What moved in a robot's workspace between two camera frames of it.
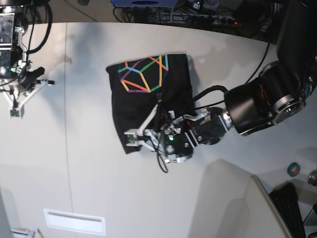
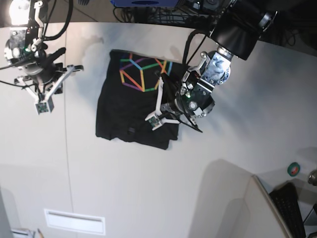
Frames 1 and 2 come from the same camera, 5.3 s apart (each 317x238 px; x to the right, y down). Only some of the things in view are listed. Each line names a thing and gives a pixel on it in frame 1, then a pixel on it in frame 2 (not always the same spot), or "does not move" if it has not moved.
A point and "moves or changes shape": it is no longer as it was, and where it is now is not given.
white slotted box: x=75 y=221 does not move
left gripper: x=18 y=111 to x=42 y=71
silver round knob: x=312 y=178 does not move
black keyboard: x=286 y=198 does not move
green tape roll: x=293 y=169 does not move
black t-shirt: x=139 y=87 moves or changes shape
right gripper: x=172 y=127 to x=175 y=101
